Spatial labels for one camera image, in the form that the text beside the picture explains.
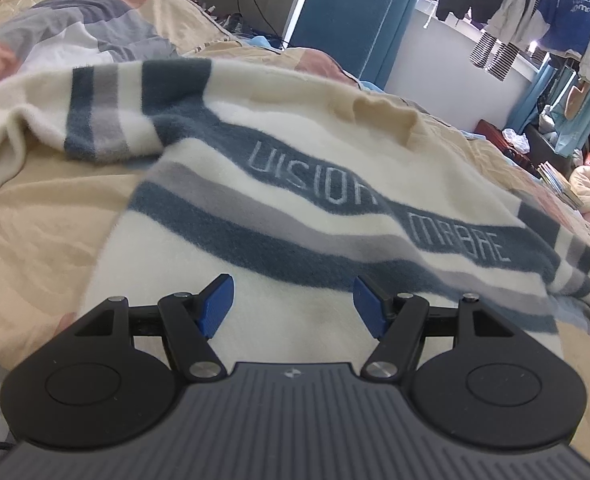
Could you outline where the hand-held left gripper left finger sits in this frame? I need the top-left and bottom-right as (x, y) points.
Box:
(73, 273), (236, 382)

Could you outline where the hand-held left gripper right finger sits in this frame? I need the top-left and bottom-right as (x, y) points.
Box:
(353, 275), (519, 382)

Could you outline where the cream sweater with blue-grey stripes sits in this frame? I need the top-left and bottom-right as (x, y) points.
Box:
(0, 57), (590, 361)

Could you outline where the patchwork bed quilt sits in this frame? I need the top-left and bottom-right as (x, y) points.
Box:
(0, 0), (590, 461)

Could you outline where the dark red box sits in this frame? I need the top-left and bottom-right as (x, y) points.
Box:
(475, 119), (536, 176)

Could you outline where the white plastic bag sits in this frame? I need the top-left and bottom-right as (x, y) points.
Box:
(502, 127), (530, 153)

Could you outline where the stack of booklets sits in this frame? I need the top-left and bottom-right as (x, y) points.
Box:
(537, 160), (586, 211)

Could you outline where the white cabinet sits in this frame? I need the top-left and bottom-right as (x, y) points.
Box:
(385, 2), (540, 136)

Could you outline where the light blue cloth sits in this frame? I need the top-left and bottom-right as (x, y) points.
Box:
(247, 35), (286, 52)

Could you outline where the blue padded panel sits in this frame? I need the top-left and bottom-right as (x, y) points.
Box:
(285, 0), (396, 91)

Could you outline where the white jacket with striped sleeves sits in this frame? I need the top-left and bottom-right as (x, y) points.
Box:
(470, 0), (546, 81)

